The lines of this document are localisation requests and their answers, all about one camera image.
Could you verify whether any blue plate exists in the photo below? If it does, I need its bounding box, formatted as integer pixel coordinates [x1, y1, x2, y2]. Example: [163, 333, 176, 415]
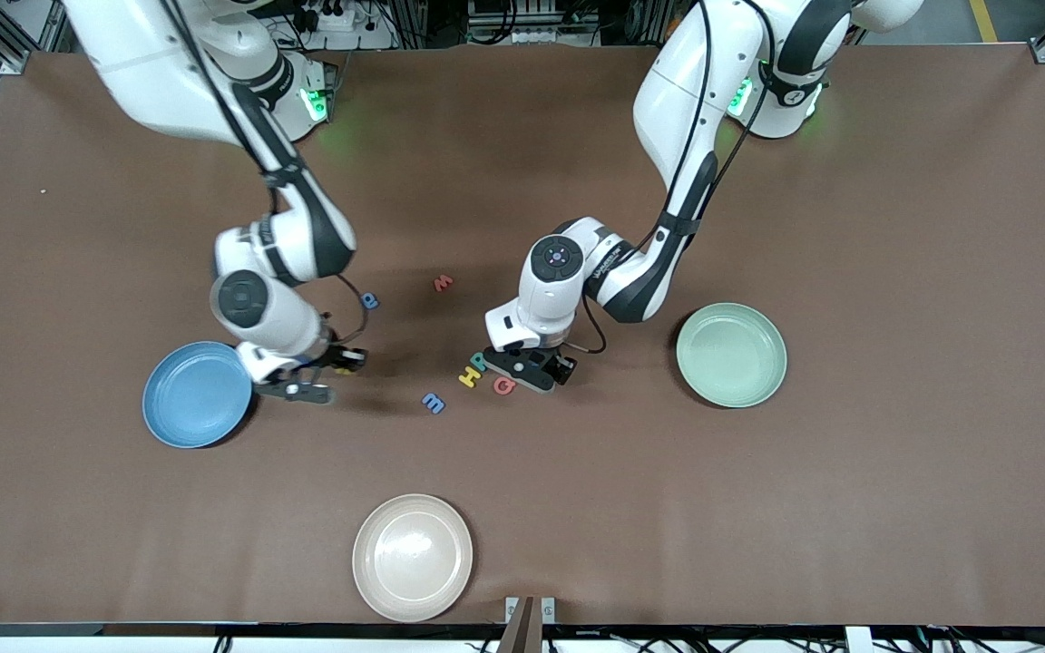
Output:
[142, 341, 256, 450]

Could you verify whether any pale green plate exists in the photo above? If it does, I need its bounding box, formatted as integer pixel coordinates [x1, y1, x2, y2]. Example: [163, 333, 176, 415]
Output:
[676, 302, 788, 409]

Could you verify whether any beige plate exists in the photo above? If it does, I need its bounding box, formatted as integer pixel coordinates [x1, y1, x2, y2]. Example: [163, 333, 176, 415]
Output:
[352, 493, 474, 623]

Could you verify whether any white power strip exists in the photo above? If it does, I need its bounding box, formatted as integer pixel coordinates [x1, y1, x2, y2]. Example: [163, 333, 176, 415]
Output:
[291, 0, 396, 51]

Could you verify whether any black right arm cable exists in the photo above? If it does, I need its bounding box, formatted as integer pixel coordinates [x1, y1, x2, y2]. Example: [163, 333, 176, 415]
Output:
[160, 0, 371, 344]

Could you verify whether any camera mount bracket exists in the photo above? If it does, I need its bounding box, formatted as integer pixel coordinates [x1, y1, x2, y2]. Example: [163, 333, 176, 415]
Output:
[504, 595, 558, 653]

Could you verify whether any dark control box with cables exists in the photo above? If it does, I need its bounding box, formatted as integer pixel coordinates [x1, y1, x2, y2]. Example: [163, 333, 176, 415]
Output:
[466, 0, 603, 48]

